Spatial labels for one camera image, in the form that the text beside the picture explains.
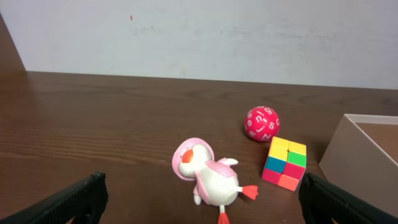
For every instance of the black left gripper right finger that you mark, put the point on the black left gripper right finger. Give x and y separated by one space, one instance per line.
325 203

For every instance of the red lettered ball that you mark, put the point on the red lettered ball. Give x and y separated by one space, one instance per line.
262 123

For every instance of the white cardboard box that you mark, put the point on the white cardboard box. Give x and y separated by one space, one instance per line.
361 159

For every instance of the multicolour puzzle cube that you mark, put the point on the multicolour puzzle cube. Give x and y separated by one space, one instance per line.
285 164

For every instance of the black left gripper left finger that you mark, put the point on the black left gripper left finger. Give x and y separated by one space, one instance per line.
82 202

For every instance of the white pink duck toy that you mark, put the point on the white pink duck toy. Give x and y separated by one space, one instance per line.
217 183

